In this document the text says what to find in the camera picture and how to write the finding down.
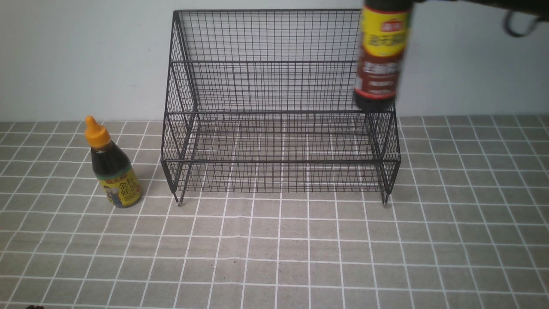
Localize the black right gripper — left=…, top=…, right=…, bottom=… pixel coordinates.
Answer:
left=412, top=0, right=549, bottom=22

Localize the tall dark soy sauce bottle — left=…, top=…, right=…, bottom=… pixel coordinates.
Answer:
left=353, top=0, right=413, bottom=112

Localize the small orange-capped sauce bottle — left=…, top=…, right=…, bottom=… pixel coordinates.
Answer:
left=84, top=116, right=143, bottom=209

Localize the grey checkered tablecloth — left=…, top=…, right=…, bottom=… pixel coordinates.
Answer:
left=0, top=115, right=549, bottom=309

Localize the black wire mesh shelf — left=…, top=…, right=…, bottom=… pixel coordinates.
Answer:
left=160, top=9, right=401, bottom=205

